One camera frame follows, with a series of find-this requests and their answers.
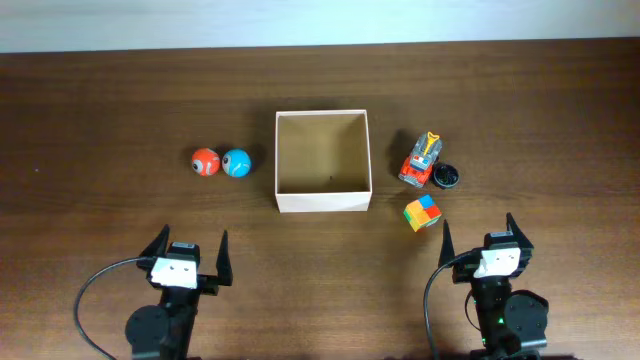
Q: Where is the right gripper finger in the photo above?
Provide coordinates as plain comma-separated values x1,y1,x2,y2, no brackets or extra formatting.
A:
506,212,534,262
438,220,455,267

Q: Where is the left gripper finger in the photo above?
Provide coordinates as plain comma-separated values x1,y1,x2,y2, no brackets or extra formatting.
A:
216,230,233,287
137,224,170,271

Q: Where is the multicolour puzzle cube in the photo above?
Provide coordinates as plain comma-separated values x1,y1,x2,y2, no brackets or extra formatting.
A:
403,195,442,232

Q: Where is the red toy fire truck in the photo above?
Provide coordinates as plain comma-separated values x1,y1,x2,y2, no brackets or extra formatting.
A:
398,132,443,188

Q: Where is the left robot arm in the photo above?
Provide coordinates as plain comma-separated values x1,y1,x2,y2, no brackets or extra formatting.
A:
125,226,233,359

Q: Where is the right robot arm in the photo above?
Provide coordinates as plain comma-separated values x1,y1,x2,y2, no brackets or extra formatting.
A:
438,214,549,359

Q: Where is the black round toy wheel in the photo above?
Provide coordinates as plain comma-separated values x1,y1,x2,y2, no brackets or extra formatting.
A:
432,163,460,189

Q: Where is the red toy ball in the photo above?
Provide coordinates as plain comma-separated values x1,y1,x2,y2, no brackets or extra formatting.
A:
191,148,221,177

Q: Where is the blue toy ball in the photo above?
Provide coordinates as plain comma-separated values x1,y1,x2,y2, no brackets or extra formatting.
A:
221,148,252,178

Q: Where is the pink open cardboard box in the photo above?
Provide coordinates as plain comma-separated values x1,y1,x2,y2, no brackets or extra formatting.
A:
274,109,373,213

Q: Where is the right black cable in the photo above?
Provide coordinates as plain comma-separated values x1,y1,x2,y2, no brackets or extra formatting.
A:
423,248,484,360

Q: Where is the black cable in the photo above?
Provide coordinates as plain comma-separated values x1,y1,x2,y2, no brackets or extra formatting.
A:
423,248,484,360
73,256,151,360

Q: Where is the left black cable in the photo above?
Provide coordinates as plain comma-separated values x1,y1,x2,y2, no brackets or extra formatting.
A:
73,256,151,360

